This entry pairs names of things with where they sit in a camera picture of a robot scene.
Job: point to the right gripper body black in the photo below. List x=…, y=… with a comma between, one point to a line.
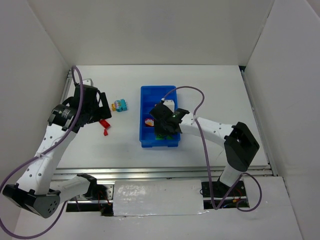
x=161, y=122

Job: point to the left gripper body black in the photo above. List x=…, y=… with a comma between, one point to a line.
x=100, y=107

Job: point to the green rounded lego brick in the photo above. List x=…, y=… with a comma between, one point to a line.
x=159, y=137

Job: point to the red sloped lego piece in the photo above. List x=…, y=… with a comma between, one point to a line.
x=104, y=124

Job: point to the red flower lego brick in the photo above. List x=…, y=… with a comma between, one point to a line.
x=149, y=122

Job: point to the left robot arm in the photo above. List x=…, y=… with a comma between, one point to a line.
x=34, y=190

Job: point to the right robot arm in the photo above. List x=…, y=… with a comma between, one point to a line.
x=237, y=140

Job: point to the small yellow lego piece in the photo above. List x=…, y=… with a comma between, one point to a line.
x=113, y=107

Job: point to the teal printed lego block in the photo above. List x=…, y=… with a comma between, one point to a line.
x=120, y=105

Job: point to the blue divided plastic tray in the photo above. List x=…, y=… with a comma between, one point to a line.
x=151, y=95

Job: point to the white foil cover panel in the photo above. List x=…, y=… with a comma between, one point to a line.
x=157, y=198

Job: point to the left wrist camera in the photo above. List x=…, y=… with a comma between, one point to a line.
x=88, y=82

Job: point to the aluminium frame rail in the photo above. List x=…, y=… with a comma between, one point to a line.
x=113, y=174

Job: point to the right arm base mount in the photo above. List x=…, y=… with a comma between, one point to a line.
x=238, y=194

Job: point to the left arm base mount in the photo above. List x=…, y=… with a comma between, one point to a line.
x=101, y=202

